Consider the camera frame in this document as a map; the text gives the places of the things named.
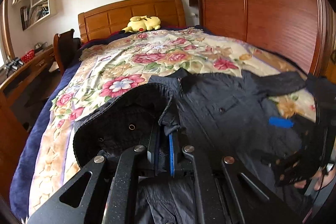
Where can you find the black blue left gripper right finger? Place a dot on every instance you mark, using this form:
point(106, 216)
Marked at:
point(224, 190)

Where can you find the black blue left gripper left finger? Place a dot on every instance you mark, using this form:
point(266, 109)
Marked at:
point(104, 190)

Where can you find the black large jacket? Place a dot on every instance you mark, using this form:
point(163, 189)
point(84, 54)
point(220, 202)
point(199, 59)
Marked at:
point(215, 111)

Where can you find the wooden chair with dark clothes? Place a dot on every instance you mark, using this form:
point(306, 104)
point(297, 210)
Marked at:
point(65, 47)

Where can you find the person's right hand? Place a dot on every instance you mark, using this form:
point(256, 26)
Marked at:
point(322, 180)

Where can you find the floral bed blanket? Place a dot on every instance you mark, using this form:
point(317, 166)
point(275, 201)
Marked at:
point(109, 69)

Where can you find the navy blue bed sheet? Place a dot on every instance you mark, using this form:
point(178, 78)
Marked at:
point(36, 139)

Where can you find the wooden desk cabinet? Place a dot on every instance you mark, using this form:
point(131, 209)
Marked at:
point(13, 135)

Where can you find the yellow Pikachu plush toy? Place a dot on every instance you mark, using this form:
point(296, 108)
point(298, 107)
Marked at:
point(143, 24)

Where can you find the wooden bed headboard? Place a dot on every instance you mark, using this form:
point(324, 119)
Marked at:
point(103, 21)

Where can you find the red basket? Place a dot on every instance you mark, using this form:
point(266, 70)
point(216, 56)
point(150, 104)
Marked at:
point(29, 55)

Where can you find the black device on desk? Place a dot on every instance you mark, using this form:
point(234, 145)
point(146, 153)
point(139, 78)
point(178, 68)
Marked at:
point(14, 65)

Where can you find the wooden slatted wardrobe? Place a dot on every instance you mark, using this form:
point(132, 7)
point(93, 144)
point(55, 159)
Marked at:
point(301, 30)

